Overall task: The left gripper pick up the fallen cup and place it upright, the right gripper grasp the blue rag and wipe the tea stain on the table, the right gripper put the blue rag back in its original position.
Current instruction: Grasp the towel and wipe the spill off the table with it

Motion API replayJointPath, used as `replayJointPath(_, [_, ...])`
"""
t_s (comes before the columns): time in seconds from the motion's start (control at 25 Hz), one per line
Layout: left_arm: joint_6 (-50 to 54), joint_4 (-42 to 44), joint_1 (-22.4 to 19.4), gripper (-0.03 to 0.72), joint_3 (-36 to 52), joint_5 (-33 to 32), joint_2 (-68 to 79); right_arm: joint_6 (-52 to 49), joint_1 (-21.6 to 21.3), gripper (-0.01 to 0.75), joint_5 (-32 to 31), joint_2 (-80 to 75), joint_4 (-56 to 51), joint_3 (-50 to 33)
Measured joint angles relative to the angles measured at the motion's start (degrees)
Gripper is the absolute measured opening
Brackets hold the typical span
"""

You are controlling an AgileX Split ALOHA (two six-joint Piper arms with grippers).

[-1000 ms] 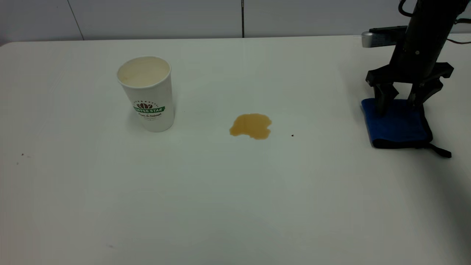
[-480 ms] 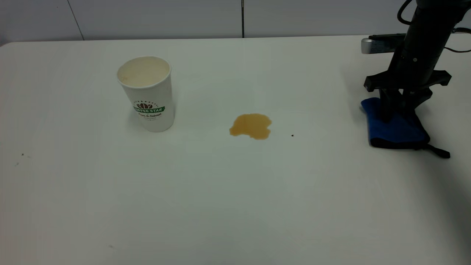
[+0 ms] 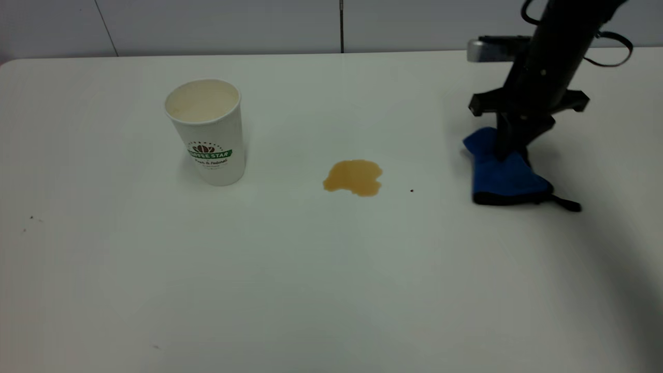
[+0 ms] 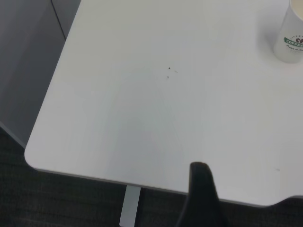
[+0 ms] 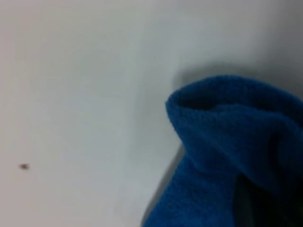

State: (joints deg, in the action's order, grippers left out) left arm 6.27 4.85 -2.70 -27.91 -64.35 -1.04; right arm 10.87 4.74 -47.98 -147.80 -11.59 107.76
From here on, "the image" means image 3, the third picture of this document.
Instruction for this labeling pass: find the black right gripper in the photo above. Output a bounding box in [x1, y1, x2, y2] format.
[468, 61, 590, 160]

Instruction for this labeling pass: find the blue cloth with black trim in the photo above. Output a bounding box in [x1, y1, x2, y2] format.
[463, 127, 582, 212]

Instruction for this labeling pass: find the white paper coffee cup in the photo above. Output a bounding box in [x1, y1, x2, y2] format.
[165, 79, 246, 187]

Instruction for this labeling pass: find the brown liquid spill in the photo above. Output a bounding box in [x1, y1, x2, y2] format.
[323, 160, 383, 197]

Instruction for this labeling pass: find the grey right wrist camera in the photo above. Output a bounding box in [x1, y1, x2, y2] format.
[467, 36, 531, 64]

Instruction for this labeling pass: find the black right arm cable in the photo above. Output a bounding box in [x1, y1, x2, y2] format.
[584, 30, 634, 68]

